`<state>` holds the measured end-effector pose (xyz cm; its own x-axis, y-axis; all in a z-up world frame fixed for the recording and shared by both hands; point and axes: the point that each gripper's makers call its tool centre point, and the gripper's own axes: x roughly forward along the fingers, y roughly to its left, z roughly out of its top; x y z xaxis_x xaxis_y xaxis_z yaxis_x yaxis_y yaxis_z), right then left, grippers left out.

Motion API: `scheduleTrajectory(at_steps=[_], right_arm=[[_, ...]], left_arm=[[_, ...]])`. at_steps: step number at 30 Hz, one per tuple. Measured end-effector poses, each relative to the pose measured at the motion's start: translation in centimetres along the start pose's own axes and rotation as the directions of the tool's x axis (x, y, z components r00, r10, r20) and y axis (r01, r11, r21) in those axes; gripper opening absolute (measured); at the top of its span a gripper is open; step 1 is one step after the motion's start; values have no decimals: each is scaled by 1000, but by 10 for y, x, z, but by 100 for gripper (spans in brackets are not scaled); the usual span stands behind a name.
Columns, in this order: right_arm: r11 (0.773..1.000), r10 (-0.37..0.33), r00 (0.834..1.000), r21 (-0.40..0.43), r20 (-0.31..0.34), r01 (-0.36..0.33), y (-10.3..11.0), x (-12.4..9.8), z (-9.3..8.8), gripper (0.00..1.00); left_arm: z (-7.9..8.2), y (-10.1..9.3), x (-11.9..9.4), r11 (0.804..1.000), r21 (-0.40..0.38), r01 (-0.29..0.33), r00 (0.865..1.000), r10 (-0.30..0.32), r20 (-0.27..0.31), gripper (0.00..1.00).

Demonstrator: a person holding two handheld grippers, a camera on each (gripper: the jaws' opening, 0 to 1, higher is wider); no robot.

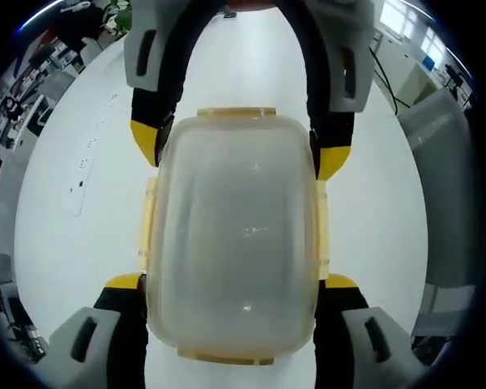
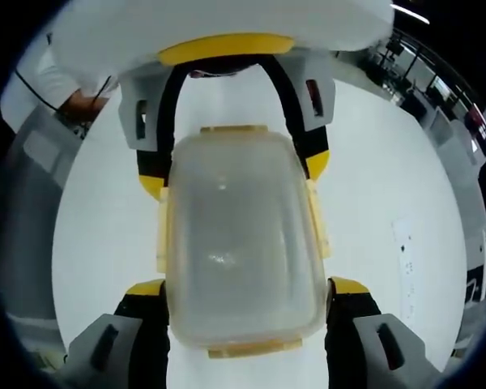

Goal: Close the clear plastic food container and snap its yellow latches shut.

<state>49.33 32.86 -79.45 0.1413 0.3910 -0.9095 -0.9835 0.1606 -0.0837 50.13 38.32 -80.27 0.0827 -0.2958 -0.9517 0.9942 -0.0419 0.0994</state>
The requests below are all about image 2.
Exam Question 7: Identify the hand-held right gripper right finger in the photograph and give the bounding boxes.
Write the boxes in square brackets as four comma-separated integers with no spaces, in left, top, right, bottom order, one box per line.
[325,276,446,389]

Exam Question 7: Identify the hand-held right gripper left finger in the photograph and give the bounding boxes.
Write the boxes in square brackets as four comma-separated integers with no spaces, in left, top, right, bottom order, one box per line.
[62,278,172,389]

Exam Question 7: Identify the clear container with plastic buckles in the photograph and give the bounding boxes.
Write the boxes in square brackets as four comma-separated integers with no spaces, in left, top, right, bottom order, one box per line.
[156,124,333,360]

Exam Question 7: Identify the person's white sleeve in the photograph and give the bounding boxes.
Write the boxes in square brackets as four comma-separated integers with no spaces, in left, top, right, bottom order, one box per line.
[2,36,121,135]

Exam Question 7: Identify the dark screen with red patches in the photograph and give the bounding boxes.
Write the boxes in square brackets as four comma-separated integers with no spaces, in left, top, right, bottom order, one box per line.
[464,105,486,156]

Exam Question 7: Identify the thin black cable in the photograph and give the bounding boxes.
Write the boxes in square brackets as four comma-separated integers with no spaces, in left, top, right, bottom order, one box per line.
[14,68,114,113]

